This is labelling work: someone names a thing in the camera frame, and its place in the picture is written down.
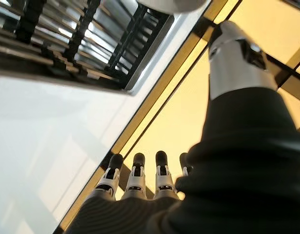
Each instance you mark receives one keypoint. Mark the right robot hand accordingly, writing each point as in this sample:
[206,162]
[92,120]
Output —
[237,170]

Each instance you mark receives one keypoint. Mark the cream ceramic plate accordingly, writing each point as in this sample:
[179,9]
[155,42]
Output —
[169,5]

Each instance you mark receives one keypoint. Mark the dark framed amber window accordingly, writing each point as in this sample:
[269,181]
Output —
[179,117]

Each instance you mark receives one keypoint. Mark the black dish rack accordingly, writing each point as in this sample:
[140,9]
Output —
[76,41]

